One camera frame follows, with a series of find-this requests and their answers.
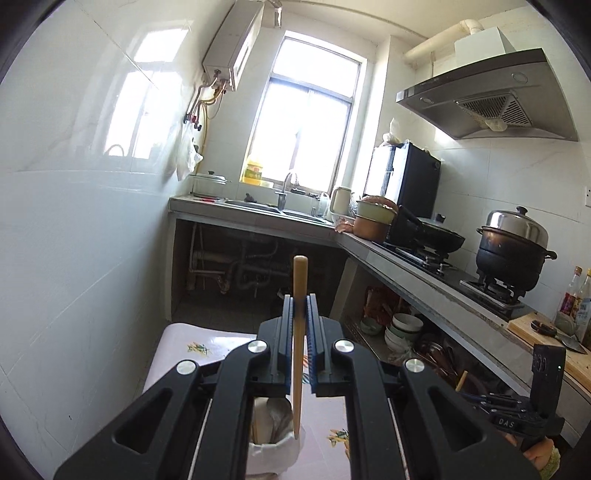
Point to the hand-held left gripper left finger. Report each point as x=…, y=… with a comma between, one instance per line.
x=287, y=332

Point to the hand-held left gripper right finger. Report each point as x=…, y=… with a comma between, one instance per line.
x=315, y=332

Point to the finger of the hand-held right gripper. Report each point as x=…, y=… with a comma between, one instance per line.
x=498, y=398
x=503, y=410

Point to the long bamboo chopstick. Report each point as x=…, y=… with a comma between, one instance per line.
x=300, y=281
x=462, y=381

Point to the printed metal utensil holder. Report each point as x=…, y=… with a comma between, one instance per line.
x=258, y=461

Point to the person's right hand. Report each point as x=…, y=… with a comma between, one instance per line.
x=538, y=454

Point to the kitchen cleaver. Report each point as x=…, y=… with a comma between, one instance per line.
x=561, y=337

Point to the wooden cutting board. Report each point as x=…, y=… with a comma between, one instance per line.
x=531, y=330

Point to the red plastic bag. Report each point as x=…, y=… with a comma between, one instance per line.
x=378, y=304

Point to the copper coloured pans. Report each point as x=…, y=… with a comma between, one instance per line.
x=436, y=357

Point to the drain pipes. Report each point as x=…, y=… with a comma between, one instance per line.
x=231, y=267

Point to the clear sauce bottle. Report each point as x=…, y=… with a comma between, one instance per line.
x=585, y=304

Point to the stack of white bowls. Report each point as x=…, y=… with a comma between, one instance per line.
x=404, y=332

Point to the red label sauce bottle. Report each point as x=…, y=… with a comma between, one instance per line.
x=569, y=295

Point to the pink printed table cover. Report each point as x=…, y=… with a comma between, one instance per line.
x=184, y=337

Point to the concrete kitchen counter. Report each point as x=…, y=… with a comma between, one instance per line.
x=415, y=286

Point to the orange stacked pots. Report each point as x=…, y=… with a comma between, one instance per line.
x=371, y=221

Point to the steel sink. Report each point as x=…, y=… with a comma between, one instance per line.
x=272, y=208

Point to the cream electric kettle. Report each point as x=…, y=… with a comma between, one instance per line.
x=340, y=203

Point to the black steamer pot steel lid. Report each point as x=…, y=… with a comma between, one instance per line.
x=512, y=254

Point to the black gas stove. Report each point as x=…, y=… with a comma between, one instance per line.
x=443, y=270

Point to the steel faucet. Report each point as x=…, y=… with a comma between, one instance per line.
x=286, y=189

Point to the black wok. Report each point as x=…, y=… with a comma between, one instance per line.
x=429, y=235

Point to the yellow bottle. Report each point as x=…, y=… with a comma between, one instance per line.
x=254, y=171

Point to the steel pot with lid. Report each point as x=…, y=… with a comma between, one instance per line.
x=208, y=182

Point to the black cabinet appliance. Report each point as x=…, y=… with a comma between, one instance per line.
x=406, y=180

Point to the hanging white plastic bag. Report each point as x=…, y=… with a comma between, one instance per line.
x=187, y=154

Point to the kitchen window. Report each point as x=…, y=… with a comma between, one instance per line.
x=309, y=110

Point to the steel range hood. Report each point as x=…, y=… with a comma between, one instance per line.
x=489, y=99

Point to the white gas water heater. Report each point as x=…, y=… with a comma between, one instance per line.
x=233, y=46

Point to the wall socket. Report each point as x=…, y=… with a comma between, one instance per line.
x=588, y=196

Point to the white exhaust duct pipe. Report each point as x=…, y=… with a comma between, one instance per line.
x=438, y=44

